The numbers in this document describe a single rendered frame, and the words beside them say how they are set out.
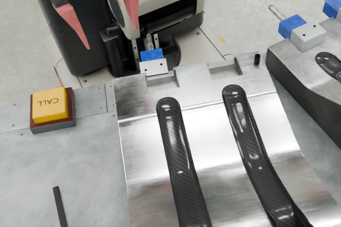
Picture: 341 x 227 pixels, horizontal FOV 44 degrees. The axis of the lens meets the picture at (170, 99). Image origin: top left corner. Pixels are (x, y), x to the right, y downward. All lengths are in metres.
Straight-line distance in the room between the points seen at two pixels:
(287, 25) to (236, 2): 1.38
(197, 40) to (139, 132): 0.99
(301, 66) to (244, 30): 1.29
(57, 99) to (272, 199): 0.43
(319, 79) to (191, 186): 0.31
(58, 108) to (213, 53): 0.89
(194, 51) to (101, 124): 0.85
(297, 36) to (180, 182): 0.35
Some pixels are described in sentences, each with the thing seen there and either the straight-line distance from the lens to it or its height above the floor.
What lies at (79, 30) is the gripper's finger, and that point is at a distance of 0.61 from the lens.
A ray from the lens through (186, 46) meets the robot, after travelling 1.60.
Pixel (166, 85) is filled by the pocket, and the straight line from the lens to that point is 0.73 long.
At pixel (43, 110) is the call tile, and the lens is 0.79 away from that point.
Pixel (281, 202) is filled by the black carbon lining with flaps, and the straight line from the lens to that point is 0.57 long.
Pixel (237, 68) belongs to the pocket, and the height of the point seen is 0.87.
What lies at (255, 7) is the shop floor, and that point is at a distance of 2.18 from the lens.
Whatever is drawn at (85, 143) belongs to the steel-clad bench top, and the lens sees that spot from 0.77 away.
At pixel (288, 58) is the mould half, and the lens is 0.79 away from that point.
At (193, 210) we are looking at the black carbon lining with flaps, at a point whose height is 0.90.
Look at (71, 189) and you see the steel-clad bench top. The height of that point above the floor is 0.80.
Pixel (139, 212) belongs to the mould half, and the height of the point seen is 0.90.
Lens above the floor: 1.44
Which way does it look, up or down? 53 degrees down
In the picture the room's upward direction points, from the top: 7 degrees counter-clockwise
